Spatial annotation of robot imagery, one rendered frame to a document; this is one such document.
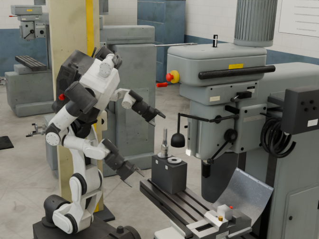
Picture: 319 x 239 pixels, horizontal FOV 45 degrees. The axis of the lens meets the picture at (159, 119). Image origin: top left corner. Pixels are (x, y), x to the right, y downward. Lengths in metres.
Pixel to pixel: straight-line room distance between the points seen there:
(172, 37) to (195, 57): 7.56
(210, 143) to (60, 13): 1.90
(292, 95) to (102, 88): 0.94
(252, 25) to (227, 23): 6.40
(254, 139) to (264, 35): 0.54
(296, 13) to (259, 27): 5.13
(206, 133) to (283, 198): 0.67
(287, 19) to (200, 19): 2.56
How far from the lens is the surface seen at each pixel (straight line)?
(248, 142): 2.09
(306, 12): 7.00
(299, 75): 2.25
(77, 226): 2.64
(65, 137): 2.12
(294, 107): 1.88
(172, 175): 2.40
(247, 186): 2.43
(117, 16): 11.56
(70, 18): 3.40
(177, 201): 2.39
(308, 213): 2.58
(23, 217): 4.15
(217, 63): 1.80
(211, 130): 1.93
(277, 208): 2.38
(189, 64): 1.75
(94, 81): 2.05
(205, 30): 8.99
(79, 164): 2.39
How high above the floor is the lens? 2.13
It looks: 18 degrees down
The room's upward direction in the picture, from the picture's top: 1 degrees clockwise
